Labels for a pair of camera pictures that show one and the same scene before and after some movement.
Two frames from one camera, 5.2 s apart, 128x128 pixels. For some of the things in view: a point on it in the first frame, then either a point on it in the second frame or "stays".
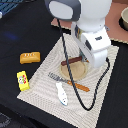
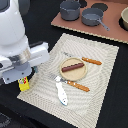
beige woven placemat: (67, 88) stays
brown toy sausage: (72, 60) → (72, 67)
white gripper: (92, 46) → (22, 65)
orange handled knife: (76, 84) stays
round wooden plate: (78, 70) stays
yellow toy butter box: (23, 80) stays
